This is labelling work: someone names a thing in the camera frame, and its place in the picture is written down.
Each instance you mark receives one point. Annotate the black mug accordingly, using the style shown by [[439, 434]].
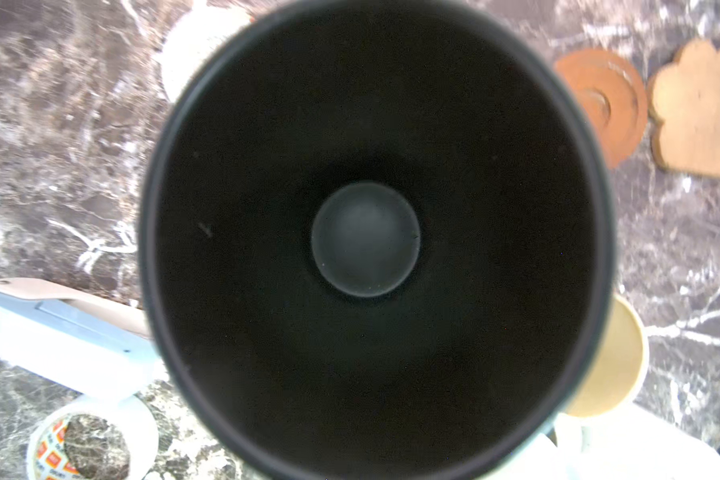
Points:
[[376, 241]]

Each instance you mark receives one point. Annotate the white multicolour zigzag woven coaster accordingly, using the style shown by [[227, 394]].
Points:
[[193, 40]]

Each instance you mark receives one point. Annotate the round brown wooden coaster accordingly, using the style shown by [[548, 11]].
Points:
[[612, 93]]

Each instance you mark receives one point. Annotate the cork paw shaped coaster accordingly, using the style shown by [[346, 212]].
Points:
[[685, 104]]

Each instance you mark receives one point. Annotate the light blue stapler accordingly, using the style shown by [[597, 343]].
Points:
[[92, 345]]

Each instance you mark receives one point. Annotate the beige cream mug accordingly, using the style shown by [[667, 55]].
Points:
[[619, 368]]

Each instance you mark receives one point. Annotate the white speckled pink mug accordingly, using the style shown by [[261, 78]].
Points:
[[628, 443]]

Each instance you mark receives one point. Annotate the white tape roll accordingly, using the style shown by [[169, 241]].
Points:
[[92, 439]]

